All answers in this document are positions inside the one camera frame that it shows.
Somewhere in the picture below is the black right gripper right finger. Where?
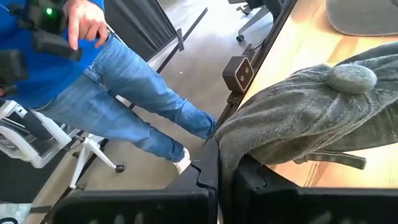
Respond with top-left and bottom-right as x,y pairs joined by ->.
233,154 -> 398,224

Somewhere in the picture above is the black table-edge camera box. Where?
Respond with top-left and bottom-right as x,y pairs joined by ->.
221,55 -> 255,94

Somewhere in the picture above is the white office chair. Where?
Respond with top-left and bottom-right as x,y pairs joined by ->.
0,99 -> 126,191

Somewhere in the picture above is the person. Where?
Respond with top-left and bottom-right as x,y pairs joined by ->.
0,0 -> 218,175

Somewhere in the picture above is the dark grey room divider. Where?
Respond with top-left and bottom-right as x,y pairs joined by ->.
104,0 -> 186,62

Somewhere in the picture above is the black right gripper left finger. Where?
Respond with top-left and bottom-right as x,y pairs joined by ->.
51,139 -> 220,224

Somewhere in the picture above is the grey office chair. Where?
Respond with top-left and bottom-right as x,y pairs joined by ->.
228,0 -> 280,44

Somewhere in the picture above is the grey knitted beanie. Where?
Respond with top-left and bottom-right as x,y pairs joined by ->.
213,41 -> 398,224

